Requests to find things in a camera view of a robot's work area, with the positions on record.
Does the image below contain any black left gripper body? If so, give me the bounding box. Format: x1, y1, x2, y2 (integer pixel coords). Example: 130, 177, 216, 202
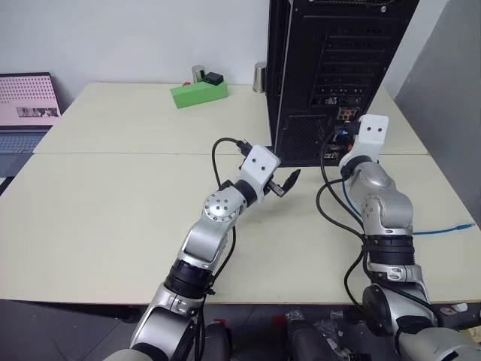
264, 175, 287, 198

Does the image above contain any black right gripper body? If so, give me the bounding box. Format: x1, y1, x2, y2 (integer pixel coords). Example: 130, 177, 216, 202
345, 120, 362, 143

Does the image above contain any blue ethernet cable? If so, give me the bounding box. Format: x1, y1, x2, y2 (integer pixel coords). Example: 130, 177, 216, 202
335, 129, 476, 238

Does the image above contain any black computer tower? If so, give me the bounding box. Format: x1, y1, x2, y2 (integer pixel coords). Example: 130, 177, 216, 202
265, 0, 420, 168

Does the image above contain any silver metal cup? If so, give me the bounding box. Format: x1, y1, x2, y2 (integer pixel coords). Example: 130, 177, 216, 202
252, 61, 269, 93

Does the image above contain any green rectangular box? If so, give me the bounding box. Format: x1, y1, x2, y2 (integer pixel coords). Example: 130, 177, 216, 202
169, 80, 230, 111

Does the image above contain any dark rounded shape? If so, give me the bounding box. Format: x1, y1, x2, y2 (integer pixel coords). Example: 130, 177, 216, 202
202, 318, 233, 361
286, 317, 341, 361

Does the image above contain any laptop with pink screen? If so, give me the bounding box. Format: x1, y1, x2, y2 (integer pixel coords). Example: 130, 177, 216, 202
0, 71, 63, 177

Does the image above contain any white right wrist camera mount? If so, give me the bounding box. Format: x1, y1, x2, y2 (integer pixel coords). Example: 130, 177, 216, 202
339, 114, 390, 167

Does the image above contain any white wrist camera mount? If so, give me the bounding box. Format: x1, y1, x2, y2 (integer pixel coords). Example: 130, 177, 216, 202
339, 114, 390, 167
239, 144, 283, 205

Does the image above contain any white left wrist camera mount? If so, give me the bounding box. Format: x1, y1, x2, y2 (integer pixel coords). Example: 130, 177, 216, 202
239, 144, 283, 205

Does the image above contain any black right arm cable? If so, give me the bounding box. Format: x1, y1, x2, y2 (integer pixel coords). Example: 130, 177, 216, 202
315, 126, 377, 314

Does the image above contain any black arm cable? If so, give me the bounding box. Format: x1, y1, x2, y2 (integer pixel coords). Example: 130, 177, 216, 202
315, 126, 377, 314
195, 138, 252, 361

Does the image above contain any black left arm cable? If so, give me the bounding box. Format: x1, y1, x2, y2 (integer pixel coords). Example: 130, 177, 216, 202
195, 138, 252, 361

